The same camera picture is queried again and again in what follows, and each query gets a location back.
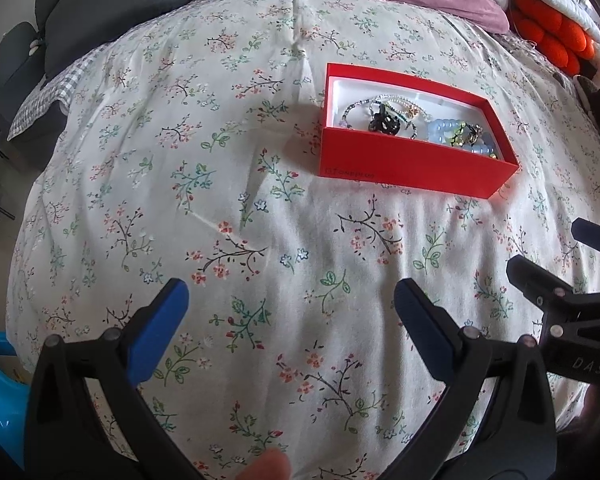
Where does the green bead black cord bracelet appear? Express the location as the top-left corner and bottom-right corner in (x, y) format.
(446, 120), (473, 150)

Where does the orange plush cushion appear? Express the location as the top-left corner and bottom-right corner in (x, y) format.
(507, 0), (597, 74)

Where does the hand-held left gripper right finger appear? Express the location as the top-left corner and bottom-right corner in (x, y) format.
(380, 278), (558, 480)

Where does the dark grey cushion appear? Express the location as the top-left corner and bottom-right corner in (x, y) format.
(42, 0), (199, 79)

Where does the floral bed sheet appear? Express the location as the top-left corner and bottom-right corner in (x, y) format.
(5, 0), (600, 480)

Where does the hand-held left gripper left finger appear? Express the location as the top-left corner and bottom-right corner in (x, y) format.
(24, 278), (206, 480)

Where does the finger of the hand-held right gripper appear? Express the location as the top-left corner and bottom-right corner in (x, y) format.
(571, 217), (600, 267)
(506, 255), (600, 328)

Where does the black flower hair clip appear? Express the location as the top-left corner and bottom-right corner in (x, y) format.
(367, 102), (405, 137)

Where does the person's left hand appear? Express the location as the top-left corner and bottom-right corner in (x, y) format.
(240, 449), (292, 480)

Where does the red cardboard box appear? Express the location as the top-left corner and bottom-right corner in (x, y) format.
(321, 62), (521, 200)

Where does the thin dark bead bracelet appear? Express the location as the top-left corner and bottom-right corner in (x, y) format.
(340, 100), (381, 129)

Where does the grey checked cloth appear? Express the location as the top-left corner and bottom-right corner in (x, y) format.
(7, 42), (107, 142)

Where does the light blue bead bracelet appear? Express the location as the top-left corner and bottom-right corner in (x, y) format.
(426, 117), (501, 160)

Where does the beaded necklace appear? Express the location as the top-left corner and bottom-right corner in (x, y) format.
(375, 92), (431, 141)

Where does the grey chair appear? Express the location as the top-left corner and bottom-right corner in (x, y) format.
(0, 22), (45, 97)

